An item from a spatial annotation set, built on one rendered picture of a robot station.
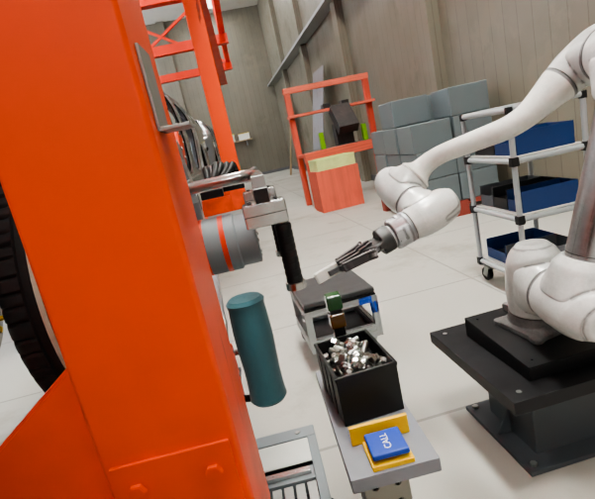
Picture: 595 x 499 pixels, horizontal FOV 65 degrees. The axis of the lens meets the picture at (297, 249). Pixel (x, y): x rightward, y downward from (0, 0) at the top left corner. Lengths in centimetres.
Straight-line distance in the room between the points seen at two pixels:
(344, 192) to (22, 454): 622
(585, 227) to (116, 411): 110
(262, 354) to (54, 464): 54
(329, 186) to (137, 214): 613
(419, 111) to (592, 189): 396
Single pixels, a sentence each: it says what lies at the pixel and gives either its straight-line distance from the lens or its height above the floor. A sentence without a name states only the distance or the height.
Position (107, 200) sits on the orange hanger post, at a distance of 52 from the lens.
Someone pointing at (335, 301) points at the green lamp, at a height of 65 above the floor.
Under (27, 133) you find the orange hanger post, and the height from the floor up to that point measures 112.
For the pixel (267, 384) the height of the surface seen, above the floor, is 54.
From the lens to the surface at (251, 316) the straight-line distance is 104.
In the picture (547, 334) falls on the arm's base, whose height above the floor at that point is 37.
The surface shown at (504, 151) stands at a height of 78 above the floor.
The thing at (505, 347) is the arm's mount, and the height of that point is 35.
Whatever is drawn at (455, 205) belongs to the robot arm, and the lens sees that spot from 133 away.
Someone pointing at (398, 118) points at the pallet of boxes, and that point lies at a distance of 508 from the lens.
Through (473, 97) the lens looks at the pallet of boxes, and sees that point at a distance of 497.
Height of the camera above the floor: 105
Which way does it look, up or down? 13 degrees down
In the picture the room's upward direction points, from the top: 12 degrees counter-clockwise
